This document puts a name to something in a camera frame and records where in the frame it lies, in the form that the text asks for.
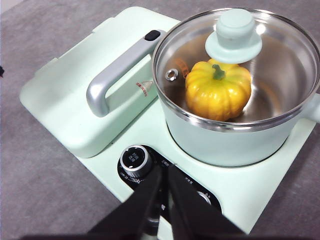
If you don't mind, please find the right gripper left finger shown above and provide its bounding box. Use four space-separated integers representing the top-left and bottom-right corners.
82 164 164 240

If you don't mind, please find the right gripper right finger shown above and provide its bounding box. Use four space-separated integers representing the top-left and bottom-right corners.
167 164 249 240

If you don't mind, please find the yellow toy pumpkin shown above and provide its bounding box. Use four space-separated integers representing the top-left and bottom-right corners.
184 58 252 122

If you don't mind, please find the glass lid with green knob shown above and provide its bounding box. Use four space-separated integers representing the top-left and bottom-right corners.
152 7 320 133

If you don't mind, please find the silver control knob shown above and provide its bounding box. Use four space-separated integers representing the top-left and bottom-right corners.
194 189 214 209
119 144 154 178

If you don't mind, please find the green breakfast machine base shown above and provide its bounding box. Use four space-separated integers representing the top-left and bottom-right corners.
19 6 320 236

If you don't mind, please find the green steamer pot with handle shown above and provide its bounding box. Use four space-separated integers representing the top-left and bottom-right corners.
152 7 320 168

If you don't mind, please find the green griddle cover silver handle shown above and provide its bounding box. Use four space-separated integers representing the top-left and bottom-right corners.
19 6 181 160

